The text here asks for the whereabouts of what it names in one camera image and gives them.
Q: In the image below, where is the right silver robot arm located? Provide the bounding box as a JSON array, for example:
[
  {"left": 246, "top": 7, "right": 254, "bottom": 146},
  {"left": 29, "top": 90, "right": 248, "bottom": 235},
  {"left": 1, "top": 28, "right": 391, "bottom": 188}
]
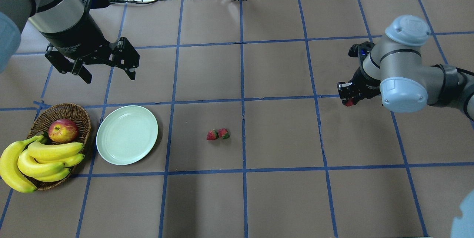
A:
[{"left": 337, "top": 15, "right": 474, "bottom": 120}]

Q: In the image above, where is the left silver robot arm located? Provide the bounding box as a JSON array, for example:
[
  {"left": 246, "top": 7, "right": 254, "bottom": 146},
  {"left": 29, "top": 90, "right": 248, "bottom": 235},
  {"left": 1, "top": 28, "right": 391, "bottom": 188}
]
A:
[{"left": 0, "top": 0, "right": 140, "bottom": 84}]

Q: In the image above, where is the red strawberry one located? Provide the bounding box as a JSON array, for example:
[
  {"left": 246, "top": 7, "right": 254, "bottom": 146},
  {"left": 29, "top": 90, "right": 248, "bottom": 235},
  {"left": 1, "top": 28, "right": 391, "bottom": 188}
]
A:
[{"left": 206, "top": 130, "right": 220, "bottom": 141}]

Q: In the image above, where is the yellow banana bunch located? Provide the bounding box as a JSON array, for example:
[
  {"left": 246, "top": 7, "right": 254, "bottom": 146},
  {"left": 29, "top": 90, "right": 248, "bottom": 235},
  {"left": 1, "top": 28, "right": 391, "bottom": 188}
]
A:
[{"left": 1, "top": 135, "right": 85, "bottom": 194}]

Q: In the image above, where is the red strawberry two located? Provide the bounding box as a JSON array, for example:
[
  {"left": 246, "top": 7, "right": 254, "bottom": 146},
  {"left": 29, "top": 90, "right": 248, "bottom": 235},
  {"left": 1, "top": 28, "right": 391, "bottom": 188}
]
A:
[{"left": 217, "top": 128, "right": 230, "bottom": 140}]

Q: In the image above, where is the red apple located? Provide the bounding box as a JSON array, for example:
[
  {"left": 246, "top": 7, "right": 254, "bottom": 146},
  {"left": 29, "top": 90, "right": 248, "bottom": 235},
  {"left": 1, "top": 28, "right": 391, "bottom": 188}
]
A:
[{"left": 48, "top": 118, "right": 79, "bottom": 144}]

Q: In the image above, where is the light green plate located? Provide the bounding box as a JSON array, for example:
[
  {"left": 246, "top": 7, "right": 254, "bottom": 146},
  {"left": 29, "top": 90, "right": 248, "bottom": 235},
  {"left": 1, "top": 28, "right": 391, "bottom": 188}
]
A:
[{"left": 96, "top": 105, "right": 159, "bottom": 165}]

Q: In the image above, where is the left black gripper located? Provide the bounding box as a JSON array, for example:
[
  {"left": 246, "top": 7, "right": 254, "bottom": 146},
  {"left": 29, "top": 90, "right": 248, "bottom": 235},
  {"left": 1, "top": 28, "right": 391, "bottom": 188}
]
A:
[{"left": 44, "top": 19, "right": 140, "bottom": 84}]

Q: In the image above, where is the wicker basket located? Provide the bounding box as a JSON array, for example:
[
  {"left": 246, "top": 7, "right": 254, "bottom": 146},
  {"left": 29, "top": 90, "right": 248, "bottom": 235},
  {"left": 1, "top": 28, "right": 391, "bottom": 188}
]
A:
[{"left": 25, "top": 103, "right": 93, "bottom": 191}]

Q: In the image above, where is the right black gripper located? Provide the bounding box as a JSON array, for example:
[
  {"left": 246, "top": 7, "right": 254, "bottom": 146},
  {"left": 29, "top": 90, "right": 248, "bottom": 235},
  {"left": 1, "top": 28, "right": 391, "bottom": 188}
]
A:
[{"left": 337, "top": 42, "right": 381, "bottom": 105}]

